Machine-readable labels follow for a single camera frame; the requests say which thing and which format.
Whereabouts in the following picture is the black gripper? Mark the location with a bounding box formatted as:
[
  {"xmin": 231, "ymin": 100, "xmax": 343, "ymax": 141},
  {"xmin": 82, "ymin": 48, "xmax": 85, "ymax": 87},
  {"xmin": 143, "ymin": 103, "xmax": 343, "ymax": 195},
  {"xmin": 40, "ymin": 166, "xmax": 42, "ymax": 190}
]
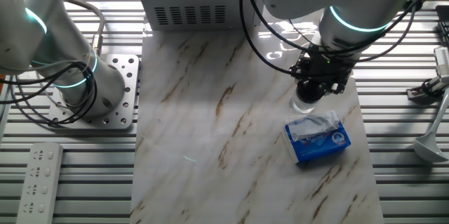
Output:
[{"xmin": 289, "ymin": 55, "xmax": 354, "ymax": 95}]

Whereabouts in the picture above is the clear glass jar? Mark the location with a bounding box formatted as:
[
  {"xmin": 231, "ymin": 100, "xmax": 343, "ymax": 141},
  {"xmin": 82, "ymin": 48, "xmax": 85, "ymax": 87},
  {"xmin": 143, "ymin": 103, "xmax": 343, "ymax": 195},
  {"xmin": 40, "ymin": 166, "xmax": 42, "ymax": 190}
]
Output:
[{"xmin": 289, "ymin": 92, "xmax": 319, "ymax": 114}]

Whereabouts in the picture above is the blue tissue pack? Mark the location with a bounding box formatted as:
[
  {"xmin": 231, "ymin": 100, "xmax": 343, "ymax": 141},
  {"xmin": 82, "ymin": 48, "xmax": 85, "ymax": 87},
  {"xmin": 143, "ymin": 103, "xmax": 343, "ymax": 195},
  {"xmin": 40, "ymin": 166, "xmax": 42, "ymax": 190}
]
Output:
[{"xmin": 281, "ymin": 110, "xmax": 352, "ymax": 164}]

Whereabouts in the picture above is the white marble pattern board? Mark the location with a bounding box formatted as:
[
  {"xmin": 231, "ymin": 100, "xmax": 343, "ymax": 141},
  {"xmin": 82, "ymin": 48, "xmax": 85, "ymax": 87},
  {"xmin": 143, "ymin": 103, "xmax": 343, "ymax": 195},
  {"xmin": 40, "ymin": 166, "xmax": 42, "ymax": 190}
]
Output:
[{"xmin": 129, "ymin": 0, "xmax": 385, "ymax": 224}]

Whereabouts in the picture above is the white power strip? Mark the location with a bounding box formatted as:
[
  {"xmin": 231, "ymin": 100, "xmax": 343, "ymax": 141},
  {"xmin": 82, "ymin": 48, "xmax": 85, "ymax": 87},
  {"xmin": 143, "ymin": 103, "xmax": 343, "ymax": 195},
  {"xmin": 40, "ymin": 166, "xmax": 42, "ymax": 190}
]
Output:
[{"xmin": 15, "ymin": 142, "xmax": 65, "ymax": 224}]

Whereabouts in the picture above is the small metal bracket clamp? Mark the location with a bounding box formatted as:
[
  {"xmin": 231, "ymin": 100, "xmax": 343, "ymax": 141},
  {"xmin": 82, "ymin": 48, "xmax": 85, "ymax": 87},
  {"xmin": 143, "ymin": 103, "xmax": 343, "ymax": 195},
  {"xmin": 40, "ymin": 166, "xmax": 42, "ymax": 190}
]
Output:
[{"xmin": 406, "ymin": 76, "xmax": 449, "ymax": 103}]

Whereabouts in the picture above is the silver finned camera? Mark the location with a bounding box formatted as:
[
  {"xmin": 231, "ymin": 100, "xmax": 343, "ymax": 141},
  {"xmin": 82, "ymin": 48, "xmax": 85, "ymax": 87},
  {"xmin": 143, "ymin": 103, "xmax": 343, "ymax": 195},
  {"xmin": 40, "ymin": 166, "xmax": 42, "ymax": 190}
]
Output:
[{"xmin": 434, "ymin": 46, "xmax": 449, "ymax": 77}]

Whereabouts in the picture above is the black base cable bundle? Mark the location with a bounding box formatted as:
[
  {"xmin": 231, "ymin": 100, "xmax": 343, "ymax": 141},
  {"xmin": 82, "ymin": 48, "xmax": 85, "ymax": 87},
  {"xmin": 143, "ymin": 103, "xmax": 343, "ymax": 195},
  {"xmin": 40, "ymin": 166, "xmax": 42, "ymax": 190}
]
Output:
[{"xmin": 0, "ymin": 58, "xmax": 101, "ymax": 125}]

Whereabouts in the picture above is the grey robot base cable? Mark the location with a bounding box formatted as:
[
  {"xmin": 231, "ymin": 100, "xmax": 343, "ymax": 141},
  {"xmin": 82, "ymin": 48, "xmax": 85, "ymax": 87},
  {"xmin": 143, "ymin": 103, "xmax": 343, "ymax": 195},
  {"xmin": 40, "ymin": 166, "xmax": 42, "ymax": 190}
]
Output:
[{"xmin": 59, "ymin": 0, "xmax": 106, "ymax": 56}]

